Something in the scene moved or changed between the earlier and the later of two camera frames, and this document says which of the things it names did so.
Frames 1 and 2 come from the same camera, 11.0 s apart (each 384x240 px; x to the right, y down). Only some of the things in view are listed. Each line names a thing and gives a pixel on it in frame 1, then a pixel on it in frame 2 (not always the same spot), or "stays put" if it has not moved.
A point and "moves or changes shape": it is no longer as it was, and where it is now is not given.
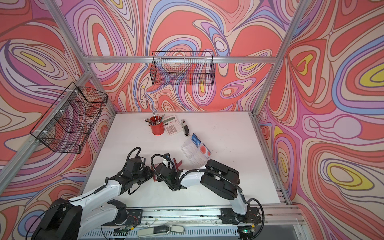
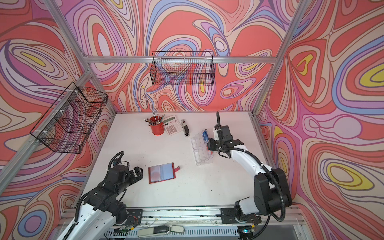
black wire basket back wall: x=183 y=68 stays put
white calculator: x=172 y=125 stays put
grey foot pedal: x=160 y=230 stays put
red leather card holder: x=153 y=168 moves or changes shape
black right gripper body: x=160 y=180 → x=216 y=145
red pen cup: x=157 y=125 stays put
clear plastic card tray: x=196 y=151 moves or changes shape
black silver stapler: x=185 y=128 stays put
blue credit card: x=197 y=141 → x=206 y=136
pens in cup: x=154 y=121 stays put
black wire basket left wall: x=70 y=120 stays put
